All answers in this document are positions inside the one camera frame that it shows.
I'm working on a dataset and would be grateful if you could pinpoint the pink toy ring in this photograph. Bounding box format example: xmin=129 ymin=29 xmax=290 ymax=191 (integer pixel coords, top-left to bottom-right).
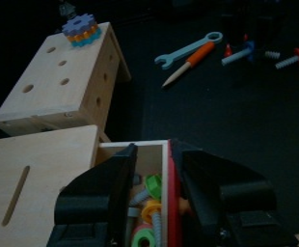
xmin=130 ymin=223 xmax=156 ymax=237

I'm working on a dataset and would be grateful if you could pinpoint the green toy ring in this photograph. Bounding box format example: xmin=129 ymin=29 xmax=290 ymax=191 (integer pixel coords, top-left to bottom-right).
xmin=130 ymin=228 xmax=157 ymax=247

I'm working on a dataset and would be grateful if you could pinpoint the wooden toolbox with red side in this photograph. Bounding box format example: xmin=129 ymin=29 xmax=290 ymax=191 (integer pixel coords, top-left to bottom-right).
xmin=96 ymin=139 xmax=184 ymax=247

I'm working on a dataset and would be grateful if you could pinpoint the light blue toy wrench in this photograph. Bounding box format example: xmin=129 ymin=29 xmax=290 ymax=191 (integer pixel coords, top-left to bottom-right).
xmin=153 ymin=31 xmax=224 ymax=70

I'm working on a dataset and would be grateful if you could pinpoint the orange toy gear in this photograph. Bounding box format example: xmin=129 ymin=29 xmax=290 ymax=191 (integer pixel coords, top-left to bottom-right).
xmin=65 ymin=26 xmax=101 ymax=42

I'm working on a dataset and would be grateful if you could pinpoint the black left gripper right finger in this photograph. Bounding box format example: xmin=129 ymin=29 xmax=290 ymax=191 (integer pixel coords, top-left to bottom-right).
xmin=168 ymin=138 xmax=299 ymax=247

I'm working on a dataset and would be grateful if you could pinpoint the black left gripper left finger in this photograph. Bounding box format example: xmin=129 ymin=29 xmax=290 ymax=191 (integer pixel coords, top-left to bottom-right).
xmin=46 ymin=143 xmax=138 ymax=247

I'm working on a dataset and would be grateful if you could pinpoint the wooden toy workbench with holes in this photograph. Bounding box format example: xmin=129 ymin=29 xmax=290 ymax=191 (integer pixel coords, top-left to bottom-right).
xmin=0 ymin=21 xmax=132 ymax=138

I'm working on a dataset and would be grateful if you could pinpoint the yellow headed grey toy screw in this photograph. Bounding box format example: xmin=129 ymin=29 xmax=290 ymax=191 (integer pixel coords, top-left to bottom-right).
xmin=140 ymin=199 xmax=164 ymax=247

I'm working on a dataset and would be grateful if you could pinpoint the wooden board with slot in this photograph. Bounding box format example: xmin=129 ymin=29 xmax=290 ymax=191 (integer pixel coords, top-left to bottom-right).
xmin=0 ymin=124 xmax=101 ymax=247

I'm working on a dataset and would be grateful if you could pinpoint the teal toy gear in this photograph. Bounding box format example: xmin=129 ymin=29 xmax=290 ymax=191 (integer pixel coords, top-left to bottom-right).
xmin=69 ymin=32 xmax=102 ymax=48

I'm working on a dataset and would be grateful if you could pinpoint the orange handled wooden screwdriver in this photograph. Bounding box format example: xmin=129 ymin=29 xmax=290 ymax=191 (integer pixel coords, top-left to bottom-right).
xmin=161 ymin=41 xmax=216 ymax=89

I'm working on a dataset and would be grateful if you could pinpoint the blue headed grey toy screw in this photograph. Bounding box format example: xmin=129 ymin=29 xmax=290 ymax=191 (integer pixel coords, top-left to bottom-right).
xmin=220 ymin=41 xmax=256 ymax=67

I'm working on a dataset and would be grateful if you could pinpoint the green toy nut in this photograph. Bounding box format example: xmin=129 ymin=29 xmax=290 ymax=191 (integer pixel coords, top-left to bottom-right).
xmin=144 ymin=174 xmax=164 ymax=201

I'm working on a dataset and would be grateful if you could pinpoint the purple toy gear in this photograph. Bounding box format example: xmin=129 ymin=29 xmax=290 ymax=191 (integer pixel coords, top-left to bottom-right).
xmin=60 ymin=13 xmax=97 ymax=37

